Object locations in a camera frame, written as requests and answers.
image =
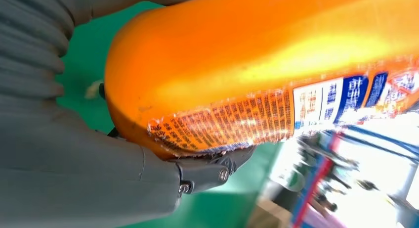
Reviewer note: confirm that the red rack post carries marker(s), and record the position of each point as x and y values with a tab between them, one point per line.
314	187

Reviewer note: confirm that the brown cardboard box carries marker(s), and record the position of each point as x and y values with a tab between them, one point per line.
271	218

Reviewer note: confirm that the blue metal rack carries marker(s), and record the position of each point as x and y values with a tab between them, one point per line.
376	136

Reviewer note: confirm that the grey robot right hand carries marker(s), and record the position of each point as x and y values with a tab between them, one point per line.
65	174

